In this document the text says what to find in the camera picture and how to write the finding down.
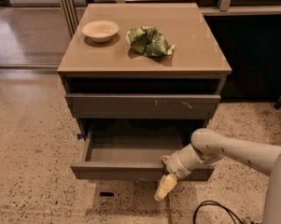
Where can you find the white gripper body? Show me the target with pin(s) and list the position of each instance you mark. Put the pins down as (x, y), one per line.
(178, 166)

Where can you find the grey drawer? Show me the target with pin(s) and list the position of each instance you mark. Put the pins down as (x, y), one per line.
(142, 106)
(128, 153)

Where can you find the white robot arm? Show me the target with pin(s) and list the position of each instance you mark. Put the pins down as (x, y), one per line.
(206, 147)

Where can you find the grey drawer cabinet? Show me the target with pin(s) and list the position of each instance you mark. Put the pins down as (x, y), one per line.
(196, 67)

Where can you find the grey top drawer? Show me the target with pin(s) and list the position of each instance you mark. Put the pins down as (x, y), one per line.
(142, 106)

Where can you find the black floor marker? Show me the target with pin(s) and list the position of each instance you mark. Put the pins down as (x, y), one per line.
(106, 194)

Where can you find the crumpled green chip bag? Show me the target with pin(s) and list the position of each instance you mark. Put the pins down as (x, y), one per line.
(149, 42)

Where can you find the white ceramic bowl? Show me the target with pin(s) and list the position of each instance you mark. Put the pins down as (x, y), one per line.
(100, 31)

